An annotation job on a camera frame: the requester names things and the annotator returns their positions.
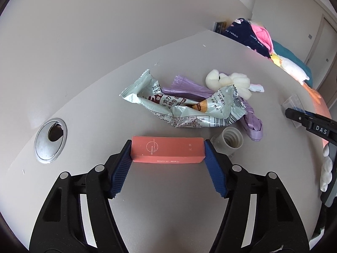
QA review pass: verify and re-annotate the clear plastic case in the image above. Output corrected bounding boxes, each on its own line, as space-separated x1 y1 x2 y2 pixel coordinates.
281 94 305 114

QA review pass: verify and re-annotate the white threaded cap ring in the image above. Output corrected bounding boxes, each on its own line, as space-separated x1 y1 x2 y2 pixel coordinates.
210 126 245 157

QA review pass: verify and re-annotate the pink cardboard box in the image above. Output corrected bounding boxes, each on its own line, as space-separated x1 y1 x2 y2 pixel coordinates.
131 136 206 164

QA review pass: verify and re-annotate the silver snack wrapper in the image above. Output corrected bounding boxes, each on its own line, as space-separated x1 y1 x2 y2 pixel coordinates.
120 70 236 128

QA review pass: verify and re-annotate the purple plastic bag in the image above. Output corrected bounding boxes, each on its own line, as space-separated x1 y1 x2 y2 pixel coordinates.
161 75 263 142

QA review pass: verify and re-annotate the white cotton knot toy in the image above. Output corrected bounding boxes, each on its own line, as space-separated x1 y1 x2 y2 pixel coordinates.
205 69 265 100

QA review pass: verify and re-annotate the white gloved right hand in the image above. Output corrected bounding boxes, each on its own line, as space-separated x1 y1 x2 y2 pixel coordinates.
320 144 333 192

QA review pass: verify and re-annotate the pink bed sheet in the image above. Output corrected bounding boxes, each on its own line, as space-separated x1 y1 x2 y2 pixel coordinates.
302 82 333 148

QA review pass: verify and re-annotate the white goose plush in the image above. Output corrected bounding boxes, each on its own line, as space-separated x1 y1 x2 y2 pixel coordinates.
279 56 309 86

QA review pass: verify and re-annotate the white door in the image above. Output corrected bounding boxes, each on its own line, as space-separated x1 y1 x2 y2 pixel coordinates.
306 16 336 89

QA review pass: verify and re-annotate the yellow duck plush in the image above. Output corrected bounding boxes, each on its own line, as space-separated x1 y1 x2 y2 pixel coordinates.
270 53 282 67

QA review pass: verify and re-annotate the silver desk grommet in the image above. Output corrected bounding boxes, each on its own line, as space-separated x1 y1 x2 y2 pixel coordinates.
34 118 67 164

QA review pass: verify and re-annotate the navy pink clothes pile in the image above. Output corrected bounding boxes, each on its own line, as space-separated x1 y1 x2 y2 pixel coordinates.
223 18 271 59

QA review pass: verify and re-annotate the black wall socket panel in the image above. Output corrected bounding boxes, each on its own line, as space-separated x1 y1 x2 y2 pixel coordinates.
213 21 227 35

